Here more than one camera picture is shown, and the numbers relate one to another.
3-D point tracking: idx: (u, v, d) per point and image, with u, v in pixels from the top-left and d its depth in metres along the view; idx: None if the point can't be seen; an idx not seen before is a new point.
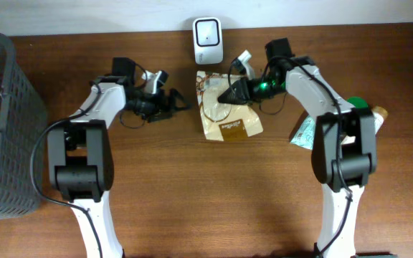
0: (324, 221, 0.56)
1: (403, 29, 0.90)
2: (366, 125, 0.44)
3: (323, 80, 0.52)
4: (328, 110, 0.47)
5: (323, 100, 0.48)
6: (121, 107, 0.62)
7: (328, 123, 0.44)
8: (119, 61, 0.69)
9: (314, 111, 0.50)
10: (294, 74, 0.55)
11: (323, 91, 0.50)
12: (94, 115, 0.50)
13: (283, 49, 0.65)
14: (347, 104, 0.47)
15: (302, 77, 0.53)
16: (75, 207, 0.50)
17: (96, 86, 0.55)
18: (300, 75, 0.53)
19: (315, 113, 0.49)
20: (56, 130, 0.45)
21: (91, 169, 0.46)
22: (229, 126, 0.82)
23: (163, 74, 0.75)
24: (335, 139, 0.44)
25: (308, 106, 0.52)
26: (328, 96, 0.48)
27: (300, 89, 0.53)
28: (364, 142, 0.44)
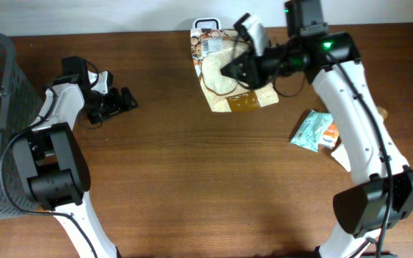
0: (334, 238, 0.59)
1: (405, 29, 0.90)
2: None
3: (368, 99, 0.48)
4: (376, 160, 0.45)
5: (369, 148, 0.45)
6: (82, 106, 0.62)
7: (378, 190, 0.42)
8: (72, 59, 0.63)
9: (350, 138, 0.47)
10: (333, 87, 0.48)
11: (372, 128, 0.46)
12: (54, 119, 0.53)
13: (312, 13, 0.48)
14: (396, 155, 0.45)
15: (345, 92, 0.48)
16: (58, 214, 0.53)
17: (50, 90, 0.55)
18: (340, 89, 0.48)
19: (355, 144, 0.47)
20: (21, 142, 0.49)
21: (64, 173, 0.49)
22: (238, 97, 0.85)
23: (107, 74, 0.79)
24: (380, 203, 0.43)
25: (340, 123, 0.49)
26: (377, 137, 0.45)
27: (335, 101, 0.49)
28: (405, 204, 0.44)
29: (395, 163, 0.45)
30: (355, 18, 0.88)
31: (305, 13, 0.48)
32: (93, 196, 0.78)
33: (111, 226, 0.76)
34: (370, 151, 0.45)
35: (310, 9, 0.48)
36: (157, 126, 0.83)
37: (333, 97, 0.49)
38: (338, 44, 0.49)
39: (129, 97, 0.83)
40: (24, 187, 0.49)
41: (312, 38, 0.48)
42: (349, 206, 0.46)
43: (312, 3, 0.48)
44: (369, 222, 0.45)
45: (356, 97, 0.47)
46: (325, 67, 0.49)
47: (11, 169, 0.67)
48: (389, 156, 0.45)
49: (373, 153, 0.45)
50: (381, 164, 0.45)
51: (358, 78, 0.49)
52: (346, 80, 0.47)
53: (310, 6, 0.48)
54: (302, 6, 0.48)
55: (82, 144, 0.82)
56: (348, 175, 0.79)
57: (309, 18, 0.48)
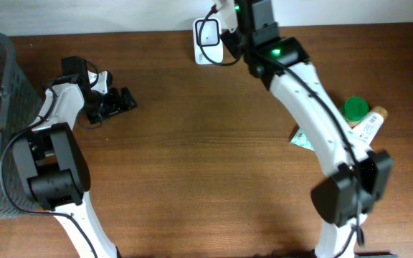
0: (323, 236, 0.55)
1: (406, 29, 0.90)
2: (383, 172, 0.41)
3: (322, 95, 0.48)
4: (340, 151, 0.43)
5: (332, 140, 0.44)
6: (82, 106, 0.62)
7: (346, 178, 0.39)
8: (72, 59, 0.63)
9: (314, 137, 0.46)
10: (288, 88, 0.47)
11: (331, 122, 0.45)
12: (54, 119, 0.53)
13: (264, 16, 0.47)
14: (359, 143, 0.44)
15: (300, 92, 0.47)
16: (58, 214, 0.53)
17: (50, 89, 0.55)
18: (295, 89, 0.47)
19: (317, 142, 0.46)
20: (21, 142, 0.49)
21: (64, 173, 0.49)
22: None
23: (107, 74, 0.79)
24: (350, 190, 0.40)
25: (302, 124, 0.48)
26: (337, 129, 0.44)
27: (294, 102, 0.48)
28: (377, 185, 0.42)
29: (359, 150, 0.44)
30: (356, 18, 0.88)
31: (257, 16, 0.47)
32: (93, 196, 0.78)
33: (111, 226, 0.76)
34: (333, 143, 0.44)
35: (262, 13, 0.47)
36: (157, 126, 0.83)
37: (292, 100, 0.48)
38: (287, 49, 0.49)
39: (129, 97, 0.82)
40: (24, 187, 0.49)
41: (264, 43, 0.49)
42: (322, 198, 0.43)
43: (264, 7, 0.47)
44: (345, 211, 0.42)
45: (312, 95, 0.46)
46: (277, 73, 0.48)
47: (11, 168, 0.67)
48: (351, 144, 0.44)
49: (335, 145, 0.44)
50: (345, 153, 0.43)
51: (310, 76, 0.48)
52: (299, 80, 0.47)
53: (262, 10, 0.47)
54: (254, 10, 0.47)
55: (82, 144, 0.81)
56: None
57: (262, 20, 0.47)
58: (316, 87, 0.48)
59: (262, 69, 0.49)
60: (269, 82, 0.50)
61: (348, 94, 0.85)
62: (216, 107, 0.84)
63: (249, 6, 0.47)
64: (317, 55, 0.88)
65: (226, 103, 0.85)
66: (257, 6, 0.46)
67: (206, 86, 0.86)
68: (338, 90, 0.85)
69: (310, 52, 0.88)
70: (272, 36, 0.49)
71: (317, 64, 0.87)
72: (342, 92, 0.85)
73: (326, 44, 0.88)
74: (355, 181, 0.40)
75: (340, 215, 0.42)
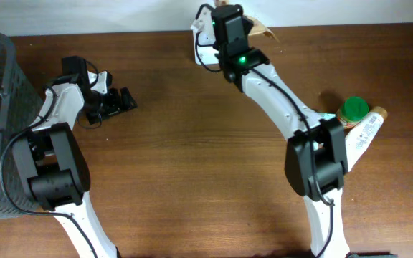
0: (312, 226, 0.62)
1: (406, 29, 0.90)
2: (335, 137, 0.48)
3: (282, 84, 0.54)
4: (297, 125, 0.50)
5: (289, 115, 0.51)
6: (81, 106, 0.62)
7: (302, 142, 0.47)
8: (72, 59, 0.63)
9: (277, 120, 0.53)
10: (252, 82, 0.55)
11: (287, 101, 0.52)
12: (54, 119, 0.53)
13: (236, 32, 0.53)
14: (312, 115, 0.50)
15: (262, 84, 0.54)
16: (58, 214, 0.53)
17: (50, 90, 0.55)
18: (259, 82, 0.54)
19: (280, 122, 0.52)
20: (20, 142, 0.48)
21: (64, 173, 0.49)
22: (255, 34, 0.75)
23: (107, 74, 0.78)
24: (308, 155, 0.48)
25: (268, 111, 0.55)
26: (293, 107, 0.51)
27: (259, 94, 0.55)
28: (335, 152, 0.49)
29: (313, 119, 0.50)
30: (356, 18, 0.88)
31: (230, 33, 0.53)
32: (93, 196, 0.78)
33: (111, 226, 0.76)
34: (290, 117, 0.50)
35: (234, 29, 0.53)
36: (157, 126, 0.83)
37: (258, 93, 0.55)
38: (252, 56, 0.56)
39: (129, 97, 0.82)
40: (24, 187, 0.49)
41: (234, 52, 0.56)
42: (291, 168, 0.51)
43: (236, 24, 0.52)
44: (310, 177, 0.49)
45: (271, 84, 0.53)
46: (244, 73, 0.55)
47: (11, 168, 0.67)
48: (306, 115, 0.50)
49: (292, 118, 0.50)
50: (300, 124, 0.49)
51: (270, 70, 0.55)
52: (260, 74, 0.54)
53: (234, 26, 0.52)
54: (226, 27, 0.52)
55: (82, 143, 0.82)
56: (349, 174, 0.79)
57: (233, 35, 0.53)
58: (274, 77, 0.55)
59: (233, 76, 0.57)
60: (240, 85, 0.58)
61: (348, 94, 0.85)
62: (216, 107, 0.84)
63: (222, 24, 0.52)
64: (317, 55, 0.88)
65: (226, 102, 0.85)
66: (230, 24, 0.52)
67: (206, 86, 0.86)
68: (338, 90, 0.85)
69: (310, 52, 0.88)
70: (241, 46, 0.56)
71: (317, 64, 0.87)
72: (342, 92, 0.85)
73: (326, 44, 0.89)
74: (310, 146, 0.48)
75: (307, 181, 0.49)
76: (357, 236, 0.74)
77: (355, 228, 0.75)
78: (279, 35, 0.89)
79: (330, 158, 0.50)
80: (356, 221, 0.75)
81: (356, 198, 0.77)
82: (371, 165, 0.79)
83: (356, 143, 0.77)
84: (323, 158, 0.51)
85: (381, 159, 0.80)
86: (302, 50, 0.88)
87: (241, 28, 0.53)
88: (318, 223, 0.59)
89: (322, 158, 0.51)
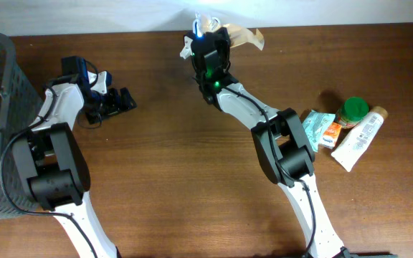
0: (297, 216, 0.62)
1: (406, 29, 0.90)
2: (292, 124, 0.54)
3: (248, 94, 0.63)
4: (257, 119, 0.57)
5: (252, 113, 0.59)
6: (81, 106, 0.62)
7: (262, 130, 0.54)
8: (72, 59, 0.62)
9: (247, 122, 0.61)
10: (225, 97, 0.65)
11: (249, 104, 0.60)
12: (54, 120, 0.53)
13: (213, 62, 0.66)
14: (272, 110, 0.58)
15: (231, 96, 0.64)
16: (58, 214, 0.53)
17: (50, 90, 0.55)
18: (229, 94, 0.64)
19: (249, 123, 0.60)
20: (20, 142, 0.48)
21: (64, 173, 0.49)
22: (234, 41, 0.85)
23: (107, 74, 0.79)
24: (269, 141, 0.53)
25: (241, 119, 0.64)
26: (256, 107, 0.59)
27: (232, 105, 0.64)
28: (296, 137, 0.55)
29: (272, 113, 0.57)
30: (357, 18, 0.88)
31: (207, 64, 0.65)
32: (93, 196, 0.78)
33: (111, 226, 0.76)
34: (253, 115, 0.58)
35: (211, 60, 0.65)
36: (157, 126, 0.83)
37: (230, 104, 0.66)
38: (226, 79, 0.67)
39: (128, 97, 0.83)
40: (24, 188, 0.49)
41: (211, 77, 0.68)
42: (261, 158, 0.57)
43: (212, 56, 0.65)
44: (277, 163, 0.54)
45: (237, 94, 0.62)
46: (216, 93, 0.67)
47: (11, 168, 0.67)
48: (265, 110, 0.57)
49: (254, 116, 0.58)
50: (262, 117, 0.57)
51: (239, 85, 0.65)
52: (229, 88, 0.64)
53: (210, 58, 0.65)
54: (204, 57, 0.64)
55: (82, 143, 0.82)
56: (348, 174, 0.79)
57: (210, 66, 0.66)
58: (241, 88, 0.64)
59: (210, 98, 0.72)
60: (218, 105, 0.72)
61: (348, 94, 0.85)
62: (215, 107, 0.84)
63: (201, 56, 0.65)
64: (317, 55, 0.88)
65: None
66: (207, 56, 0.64)
67: None
68: (338, 90, 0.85)
69: (310, 52, 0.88)
70: (218, 72, 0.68)
71: (317, 64, 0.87)
72: (342, 92, 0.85)
73: (326, 44, 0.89)
74: (270, 132, 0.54)
75: (274, 167, 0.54)
76: (357, 236, 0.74)
77: (355, 228, 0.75)
78: (279, 35, 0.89)
79: (295, 145, 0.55)
80: (356, 221, 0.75)
81: (357, 198, 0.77)
82: (371, 165, 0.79)
83: (356, 143, 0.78)
84: (288, 145, 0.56)
85: (381, 159, 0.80)
86: (302, 50, 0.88)
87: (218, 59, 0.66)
88: (302, 213, 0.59)
89: (287, 146, 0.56)
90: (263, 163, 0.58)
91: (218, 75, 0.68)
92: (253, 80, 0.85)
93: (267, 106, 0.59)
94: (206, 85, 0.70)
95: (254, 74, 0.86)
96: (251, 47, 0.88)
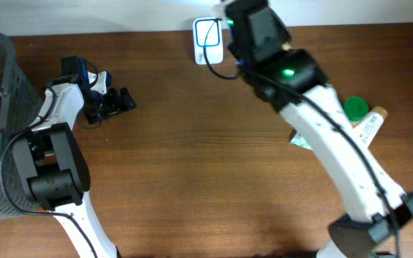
0: None
1: (406, 29, 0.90)
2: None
3: (347, 128, 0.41)
4: (374, 202, 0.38)
5: (363, 186, 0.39)
6: (82, 106, 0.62)
7: (383, 230, 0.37)
8: (72, 59, 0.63)
9: (342, 184, 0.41)
10: (305, 118, 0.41)
11: (358, 155, 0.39)
12: (54, 119, 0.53)
13: (265, 31, 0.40)
14: (389, 184, 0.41)
15: (322, 125, 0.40)
16: (58, 214, 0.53)
17: (50, 90, 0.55)
18: (310, 113, 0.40)
19: (348, 194, 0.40)
20: (19, 142, 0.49)
21: (64, 173, 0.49)
22: None
23: (107, 74, 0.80)
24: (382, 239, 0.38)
25: (323, 161, 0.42)
26: (371, 177, 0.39)
27: (315, 140, 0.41)
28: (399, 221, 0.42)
29: (391, 196, 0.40)
30: (357, 18, 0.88)
31: (257, 29, 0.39)
32: (93, 196, 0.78)
33: (111, 226, 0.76)
34: (363, 190, 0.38)
35: (262, 27, 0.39)
36: (157, 127, 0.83)
37: (302, 124, 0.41)
38: (300, 67, 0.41)
39: (129, 97, 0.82)
40: (24, 187, 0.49)
41: (265, 61, 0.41)
42: (351, 241, 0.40)
43: (262, 18, 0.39)
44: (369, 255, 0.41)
45: (336, 128, 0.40)
46: (293, 102, 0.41)
47: (11, 169, 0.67)
48: (386, 189, 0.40)
49: (368, 191, 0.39)
50: (380, 200, 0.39)
51: (331, 107, 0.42)
52: (324, 114, 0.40)
53: (261, 22, 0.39)
54: (252, 24, 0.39)
55: (82, 144, 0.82)
56: None
57: (262, 35, 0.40)
58: (339, 117, 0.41)
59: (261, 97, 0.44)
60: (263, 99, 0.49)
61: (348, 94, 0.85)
62: (215, 107, 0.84)
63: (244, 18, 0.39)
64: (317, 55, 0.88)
65: (227, 103, 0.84)
66: (254, 18, 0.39)
67: (206, 86, 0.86)
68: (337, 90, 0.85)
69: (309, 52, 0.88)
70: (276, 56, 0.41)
71: None
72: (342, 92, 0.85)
73: (326, 44, 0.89)
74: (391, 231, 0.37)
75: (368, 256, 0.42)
76: None
77: None
78: None
79: None
80: None
81: None
82: None
83: None
84: None
85: (381, 159, 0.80)
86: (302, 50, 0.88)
87: (269, 21, 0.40)
88: None
89: None
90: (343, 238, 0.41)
91: (274, 58, 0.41)
92: None
93: (384, 173, 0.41)
94: (259, 72, 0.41)
95: None
96: None
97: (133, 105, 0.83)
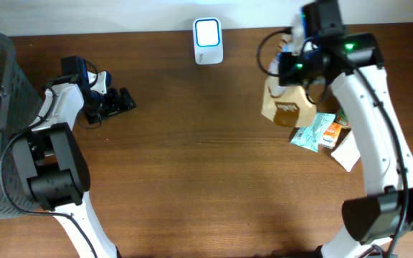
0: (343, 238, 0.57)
1: (408, 28, 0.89)
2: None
3: (388, 108, 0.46)
4: (391, 175, 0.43)
5: (386, 158, 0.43)
6: (82, 106, 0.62)
7: (391, 203, 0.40)
8: (72, 59, 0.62)
9: (368, 155, 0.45)
10: (353, 91, 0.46)
11: (389, 131, 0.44)
12: (53, 120, 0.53)
13: (331, 16, 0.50)
14: None
15: (364, 98, 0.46)
16: (58, 214, 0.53)
17: (50, 89, 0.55)
18: (358, 87, 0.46)
19: (370, 163, 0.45)
20: (20, 142, 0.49)
21: (64, 173, 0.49)
22: (286, 108, 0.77)
23: (107, 74, 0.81)
24: (389, 216, 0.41)
25: (355, 131, 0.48)
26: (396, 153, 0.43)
27: (356, 110, 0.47)
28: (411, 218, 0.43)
29: (412, 177, 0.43)
30: (358, 18, 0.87)
31: (323, 15, 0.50)
32: (93, 196, 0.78)
33: (111, 226, 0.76)
34: (386, 162, 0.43)
35: (328, 13, 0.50)
36: (157, 127, 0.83)
37: (350, 97, 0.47)
38: (363, 45, 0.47)
39: (129, 97, 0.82)
40: (24, 187, 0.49)
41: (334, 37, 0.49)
42: (358, 218, 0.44)
43: (330, 6, 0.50)
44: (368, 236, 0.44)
45: (376, 104, 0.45)
46: (345, 72, 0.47)
47: (11, 169, 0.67)
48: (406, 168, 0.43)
49: (388, 164, 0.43)
50: (398, 176, 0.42)
51: (380, 87, 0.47)
52: (368, 87, 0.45)
53: (328, 10, 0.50)
54: (320, 9, 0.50)
55: (82, 144, 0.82)
56: (349, 174, 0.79)
57: (328, 19, 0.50)
58: (383, 97, 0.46)
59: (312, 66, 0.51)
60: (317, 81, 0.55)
61: None
62: (216, 107, 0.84)
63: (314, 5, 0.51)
64: None
65: (227, 103, 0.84)
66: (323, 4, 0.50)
67: (206, 86, 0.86)
68: None
69: None
70: (340, 35, 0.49)
71: None
72: None
73: None
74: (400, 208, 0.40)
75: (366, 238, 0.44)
76: None
77: None
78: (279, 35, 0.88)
79: None
80: None
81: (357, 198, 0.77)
82: None
83: None
84: None
85: None
86: None
87: (338, 12, 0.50)
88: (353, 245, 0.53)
89: None
90: (352, 218, 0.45)
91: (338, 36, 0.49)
92: (253, 80, 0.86)
93: (411, 158, 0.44)
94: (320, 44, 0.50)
95: (254, 74, 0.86)
96: (251, 47, 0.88)
97: (133, 105, 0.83)
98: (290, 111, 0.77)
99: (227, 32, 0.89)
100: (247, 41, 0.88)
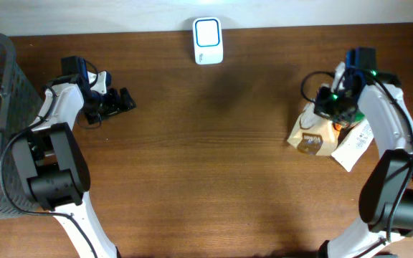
0: (353, 233, 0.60)
1: (408, 29, 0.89)
2: None
3: (404, 106, 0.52)
4: (403, 145, 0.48)
5: (398, 133, 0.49)
6: (82, 106, 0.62)
7: (401, 161, 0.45)
8: (72, 59, 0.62)
9: (383, 137, 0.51)
10: (372, 92, 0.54)
11: (401, 114, 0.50)
12: (53, 120, 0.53)
13: (368, 59, 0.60)
14: None
15: (382, 97, 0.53)
16: (58, 214, 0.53)
17: (50, 90, 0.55)
18: (377, 90, 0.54)
19: (386, 142, 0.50)
20: (20, 142, 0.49)
21: (64, 173, 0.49)
22: (310, 140, 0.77)
23: (107, 74, 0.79)
24: (398, 178, 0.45)
25: (374, 125, 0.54)
26: (407, 129, 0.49)
27: (373, 107, 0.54)
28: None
29: None
30: (357, 18, 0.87)
31: (361, 56, 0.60)
32: (93, 196, 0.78)
33: (111, 226, 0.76)
34: (399, 135, 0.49)
35: (366, 56, 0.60)
36: (157, 127, 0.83)
37: (369, 102, 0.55)
38: (383, 76, 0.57)
39: (128, 97, 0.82)
40: (24, 188, 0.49)
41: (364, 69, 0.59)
42: (373, 189, 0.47)
43: (368, 53, 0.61)
44: (381, 208, 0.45)
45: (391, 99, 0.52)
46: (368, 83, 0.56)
47: (11, 169, 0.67)
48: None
49: (401, 137, 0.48)
50: (409, 145, 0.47)
51: (397, 94, 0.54)
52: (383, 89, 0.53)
53: (366, 54, 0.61)
54: (358, 51, 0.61)
55: (82, 144, 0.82)
56: (349, 174, 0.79)
57: (363, 59, 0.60)
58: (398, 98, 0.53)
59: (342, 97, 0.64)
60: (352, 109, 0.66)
61: None
62: (216, 107, 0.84)
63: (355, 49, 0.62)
64: (317, 55, 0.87)
65: (227, 103, 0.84)
66: (361, 49, 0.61)
67: (207, 86, 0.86)
68: None
69: (310, 51, 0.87)
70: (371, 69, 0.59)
71: (317, 64, 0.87)
72: None
73: (326, 44, 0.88)
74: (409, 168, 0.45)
75: (381, 211, 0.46)
76: None
77: None
78: (279, 35, 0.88)
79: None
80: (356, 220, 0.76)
81: (357, 198, 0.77)
82: (371, 165, 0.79)
83: (356, 143, 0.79)
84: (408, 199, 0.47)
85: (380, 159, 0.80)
86: (302, 49, 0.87)
87: (373, 58, 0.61)
88: (361, 237, 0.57)
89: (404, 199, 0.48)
90: (366, 197, 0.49)
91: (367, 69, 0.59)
92: (253, 81, 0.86)
93: None
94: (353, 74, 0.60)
95: (254, 74, 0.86)
96: (251, 47, 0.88)
97: (133, 105, 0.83)
98: (315, 143, 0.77)
99: (227, 31, 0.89)
100: (247, 41, 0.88)
